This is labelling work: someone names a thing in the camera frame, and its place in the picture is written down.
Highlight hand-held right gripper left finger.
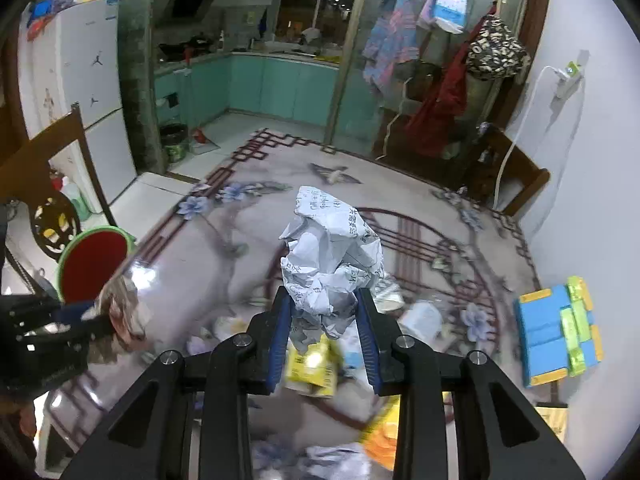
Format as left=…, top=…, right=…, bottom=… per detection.
left=60, top=286, right=293, bottom=480

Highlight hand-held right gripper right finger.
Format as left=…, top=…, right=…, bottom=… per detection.
left=356, top=288, right=586, bottom=480

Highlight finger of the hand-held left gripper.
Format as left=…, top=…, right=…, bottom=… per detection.
left=57, top=305, right=121, bottom=343

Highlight brown wrapper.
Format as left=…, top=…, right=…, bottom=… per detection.
left=92, top=274, right=153, bottom=353

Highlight large yellow carton box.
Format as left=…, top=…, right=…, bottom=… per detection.
left=284, top=334, right=346, bottom=400

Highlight silver blue snack packet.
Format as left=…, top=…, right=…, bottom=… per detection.
left=399, top=300, right=444, bottom=344

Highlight red bin with green rim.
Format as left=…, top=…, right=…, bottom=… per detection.
left=56, top=226, right=136, bottom=307

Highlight printed paper ball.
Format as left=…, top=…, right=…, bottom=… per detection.
left=279, top=186, right=386, bottom=353

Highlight pile of wrappers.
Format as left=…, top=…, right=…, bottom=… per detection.
left=250, top=441, right=373, bottom=480

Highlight person's left hand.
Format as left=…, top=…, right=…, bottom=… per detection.
left=12, top=396, right=40, bottom=443

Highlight orange yellow packet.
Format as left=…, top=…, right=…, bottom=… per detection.
left=361, top=394, right=402, bottom=472

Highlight floral printed tablecloth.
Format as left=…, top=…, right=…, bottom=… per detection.
left=37, top=127, right=572, bottom=480

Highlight green plastic bottle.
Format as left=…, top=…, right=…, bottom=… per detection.
left=59, top=179, right=94, bottom=224

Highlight blue and yellow box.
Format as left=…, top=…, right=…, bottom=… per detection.
left=515, top=275, right=604, bottom=387

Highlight pale yellow packet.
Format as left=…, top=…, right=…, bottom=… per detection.
left=535, top=405, right=569, bottom=447

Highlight carved dark wooden chair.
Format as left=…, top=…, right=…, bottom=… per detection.
left=0, top=102, right=119, bottom=262

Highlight dark patterned kitchen bin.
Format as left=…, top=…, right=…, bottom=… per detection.
left=159, top=123, right=190, bottom=164

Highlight red hanging jacket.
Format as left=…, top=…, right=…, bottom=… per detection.
left=404, top=15, right=497, bottom=160

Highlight teal kitchen cabinets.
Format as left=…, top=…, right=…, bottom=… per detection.
left=154, top=52, right=382, bottom=127

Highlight white refrigerator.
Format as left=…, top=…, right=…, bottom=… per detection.
left=20, top=0, right=139, bottom=207

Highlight plaid hanging shirt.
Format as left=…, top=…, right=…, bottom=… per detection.
left=362, top=0, right=422, bottom=97

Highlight colourful toy pile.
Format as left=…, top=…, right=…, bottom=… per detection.
left=25, top=0, right=126, bottom=38

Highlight white power cable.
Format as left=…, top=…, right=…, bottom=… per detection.
left=492, top=65, right=568, bottom=212

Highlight white wall power strip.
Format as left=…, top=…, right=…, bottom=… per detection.
left=549, top=50, right=589, bottom=107

